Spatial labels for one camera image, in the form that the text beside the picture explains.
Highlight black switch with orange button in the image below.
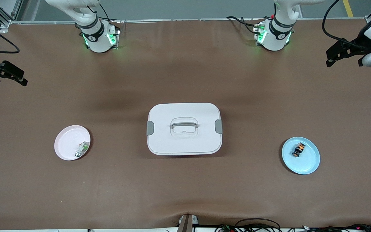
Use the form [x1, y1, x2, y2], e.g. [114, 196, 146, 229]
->
[292, 142, 306, 158]

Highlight silver table edge rail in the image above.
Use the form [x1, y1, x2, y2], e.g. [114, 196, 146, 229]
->
[10, 18, 371, 25]

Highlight light blue round plate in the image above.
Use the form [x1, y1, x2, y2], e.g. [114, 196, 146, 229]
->
[281, 137, 320, 175]

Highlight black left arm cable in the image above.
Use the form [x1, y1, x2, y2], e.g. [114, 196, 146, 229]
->
[322, 0, 371, 49]

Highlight green and white switch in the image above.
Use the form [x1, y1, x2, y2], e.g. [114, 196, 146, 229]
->
[75, 142, 90, 158]

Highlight pink round plate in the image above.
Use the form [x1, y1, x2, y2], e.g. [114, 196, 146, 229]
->
[54, 125, 91, 161]

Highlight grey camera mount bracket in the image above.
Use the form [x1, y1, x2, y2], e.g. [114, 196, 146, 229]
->
[177, 214, 199, 232]

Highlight white lidded storage box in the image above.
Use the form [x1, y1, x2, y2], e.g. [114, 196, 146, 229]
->
[146, 102, 223, 156]

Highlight black cables bundle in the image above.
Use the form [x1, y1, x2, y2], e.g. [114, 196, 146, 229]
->
[214, 218, 371, 232]

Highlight black base cable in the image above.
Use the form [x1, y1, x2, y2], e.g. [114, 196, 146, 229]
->
[226, 15, 261, 35]

